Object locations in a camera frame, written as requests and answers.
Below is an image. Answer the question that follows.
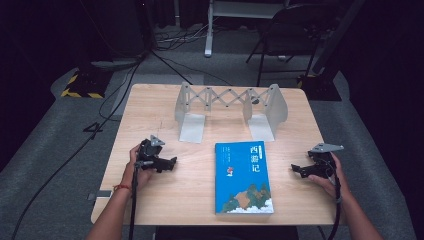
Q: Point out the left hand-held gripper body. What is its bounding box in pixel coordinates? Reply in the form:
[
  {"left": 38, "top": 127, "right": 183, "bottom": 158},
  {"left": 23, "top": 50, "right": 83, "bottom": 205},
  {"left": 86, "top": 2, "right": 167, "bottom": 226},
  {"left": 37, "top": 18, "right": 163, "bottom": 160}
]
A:
[{"left": 136, "top": 134, "right": 169, "bottom": 173}]

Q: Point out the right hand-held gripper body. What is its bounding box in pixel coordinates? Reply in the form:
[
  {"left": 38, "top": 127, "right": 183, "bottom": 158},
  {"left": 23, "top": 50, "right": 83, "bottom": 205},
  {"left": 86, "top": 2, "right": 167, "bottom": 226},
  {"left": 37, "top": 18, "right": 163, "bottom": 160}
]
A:
[{"left": 307, "top": 142, "right": 345, "bottom": 180}]

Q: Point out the grey expandable bookend rack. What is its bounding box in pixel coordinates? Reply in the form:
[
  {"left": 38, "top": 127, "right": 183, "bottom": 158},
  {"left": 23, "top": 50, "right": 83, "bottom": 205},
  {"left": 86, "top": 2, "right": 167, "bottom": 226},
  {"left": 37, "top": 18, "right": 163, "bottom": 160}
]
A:
[{"left": 173, "top": 81, "right": 289, "bottom": 145}]

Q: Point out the blue book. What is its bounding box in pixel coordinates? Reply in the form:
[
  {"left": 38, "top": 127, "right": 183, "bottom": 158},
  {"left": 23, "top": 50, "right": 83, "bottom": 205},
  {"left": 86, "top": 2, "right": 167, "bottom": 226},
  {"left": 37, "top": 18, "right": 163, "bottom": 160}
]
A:
[{"left": 214, "top": 140, "right": 276, "bottom": 215}]

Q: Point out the person's left hand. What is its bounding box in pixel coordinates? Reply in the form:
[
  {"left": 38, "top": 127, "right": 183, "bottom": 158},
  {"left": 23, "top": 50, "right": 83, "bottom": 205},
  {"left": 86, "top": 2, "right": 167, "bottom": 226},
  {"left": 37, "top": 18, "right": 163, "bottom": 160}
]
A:
[{"left": 122, "top": 143, "right": 157, "bottom": 191}]

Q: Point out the person's right hand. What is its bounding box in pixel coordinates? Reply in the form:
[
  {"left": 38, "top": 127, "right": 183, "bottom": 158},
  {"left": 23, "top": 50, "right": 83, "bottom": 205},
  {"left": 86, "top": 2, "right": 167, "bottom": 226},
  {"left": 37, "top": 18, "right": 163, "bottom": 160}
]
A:
[{"left": 307, "top": 152, "right": 352, "bottom": 201}]

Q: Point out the grey tape strip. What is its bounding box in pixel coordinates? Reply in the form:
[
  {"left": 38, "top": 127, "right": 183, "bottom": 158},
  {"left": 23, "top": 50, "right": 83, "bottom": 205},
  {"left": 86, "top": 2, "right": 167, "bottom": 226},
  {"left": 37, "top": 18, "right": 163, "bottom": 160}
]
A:
[{"left": 86, "top": 189, "right": 113, "bottom": 202}]

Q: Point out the black stand base yellow mark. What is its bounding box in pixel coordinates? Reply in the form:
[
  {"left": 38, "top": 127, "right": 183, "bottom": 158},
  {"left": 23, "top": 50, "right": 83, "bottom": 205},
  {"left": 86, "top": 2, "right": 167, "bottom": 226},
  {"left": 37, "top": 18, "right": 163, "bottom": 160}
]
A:
[{"left": 296, "top": 70, "right": 343, "bottom": 102}]

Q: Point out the person's dark clothing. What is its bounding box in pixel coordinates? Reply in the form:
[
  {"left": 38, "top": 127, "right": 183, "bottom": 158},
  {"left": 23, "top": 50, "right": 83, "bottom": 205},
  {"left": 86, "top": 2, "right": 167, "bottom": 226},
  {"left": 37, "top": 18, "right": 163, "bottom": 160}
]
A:
[{"left": 154, "top": 225, "right": 300, "bottom": 240}]

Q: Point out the black yellow striped stand base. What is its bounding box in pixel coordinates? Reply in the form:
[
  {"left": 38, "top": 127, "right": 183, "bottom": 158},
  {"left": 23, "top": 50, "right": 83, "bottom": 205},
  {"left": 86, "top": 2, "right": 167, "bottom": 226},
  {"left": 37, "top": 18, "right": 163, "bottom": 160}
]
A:
[{"left": 60, "top": 67, "right": 113, "bottom": 100}]

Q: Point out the black folding chair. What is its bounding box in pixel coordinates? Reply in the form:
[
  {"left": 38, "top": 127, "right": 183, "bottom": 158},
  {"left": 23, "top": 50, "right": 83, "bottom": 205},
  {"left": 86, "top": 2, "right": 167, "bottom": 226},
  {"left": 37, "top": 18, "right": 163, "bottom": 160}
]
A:
[{"left": 245, "top": 2, "right": 332, "bottom": 88}]

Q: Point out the grey metal stand beam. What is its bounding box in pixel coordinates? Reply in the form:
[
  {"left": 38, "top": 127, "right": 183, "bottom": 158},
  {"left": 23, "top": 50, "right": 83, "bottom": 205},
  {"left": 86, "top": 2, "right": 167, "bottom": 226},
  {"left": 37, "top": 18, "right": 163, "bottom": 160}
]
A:
[{"left": 311, "top": 0, "right": 367, "bottom": 75}]

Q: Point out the red string bracelet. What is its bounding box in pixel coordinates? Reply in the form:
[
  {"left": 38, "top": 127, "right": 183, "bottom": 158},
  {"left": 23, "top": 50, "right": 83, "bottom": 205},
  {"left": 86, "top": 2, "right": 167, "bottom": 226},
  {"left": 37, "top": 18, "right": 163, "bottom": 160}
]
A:
[{"left": 112, "top": 183, "right": 133, "bottom": 193}]

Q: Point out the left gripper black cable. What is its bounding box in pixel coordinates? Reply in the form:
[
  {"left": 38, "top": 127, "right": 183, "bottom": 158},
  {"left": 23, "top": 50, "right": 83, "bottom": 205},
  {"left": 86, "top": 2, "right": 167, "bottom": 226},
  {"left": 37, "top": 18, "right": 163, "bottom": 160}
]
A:
[{"left": 128, "top": 159, "right": 155, "bottom": 240}]

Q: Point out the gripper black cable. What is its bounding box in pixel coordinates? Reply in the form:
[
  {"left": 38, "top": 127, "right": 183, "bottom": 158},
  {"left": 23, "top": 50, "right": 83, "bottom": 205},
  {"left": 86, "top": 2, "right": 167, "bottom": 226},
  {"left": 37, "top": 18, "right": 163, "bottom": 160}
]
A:
[
  {"left": 128, "top": 159, "right": 155, "bottom": 240},
  {"left": 319, "top": 159, "right": 344, "bottom": 240}
]

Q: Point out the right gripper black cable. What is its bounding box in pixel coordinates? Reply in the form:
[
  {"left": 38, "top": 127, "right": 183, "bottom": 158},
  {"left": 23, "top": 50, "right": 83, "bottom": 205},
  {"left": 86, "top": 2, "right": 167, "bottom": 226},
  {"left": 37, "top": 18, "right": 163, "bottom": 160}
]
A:
[{"left": 319, "top": 159, "right": 344, "bottom": 240}]

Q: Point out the long black floor cable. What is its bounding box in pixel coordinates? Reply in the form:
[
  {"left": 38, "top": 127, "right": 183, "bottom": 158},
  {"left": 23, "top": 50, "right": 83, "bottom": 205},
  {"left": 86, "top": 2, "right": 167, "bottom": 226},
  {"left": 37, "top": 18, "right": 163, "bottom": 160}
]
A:
[{"left": 10, "top": 49, "right": 149, "bottom": 240}]

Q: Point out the bundle of floor cables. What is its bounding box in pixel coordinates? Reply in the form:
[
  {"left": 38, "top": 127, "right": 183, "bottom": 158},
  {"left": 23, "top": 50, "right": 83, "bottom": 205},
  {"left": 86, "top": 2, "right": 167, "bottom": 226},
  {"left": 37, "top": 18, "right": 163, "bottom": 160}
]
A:
[{"left": 154, "top": 23, "right": 216, "bottom": 52}]

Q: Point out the white metal desk frame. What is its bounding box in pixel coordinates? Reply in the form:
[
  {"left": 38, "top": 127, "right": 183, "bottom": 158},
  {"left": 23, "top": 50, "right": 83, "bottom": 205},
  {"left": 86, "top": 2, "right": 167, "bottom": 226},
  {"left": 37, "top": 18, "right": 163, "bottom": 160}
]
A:
[{"left": 203, "top": 0, "right": 288, "bottom": 59}]

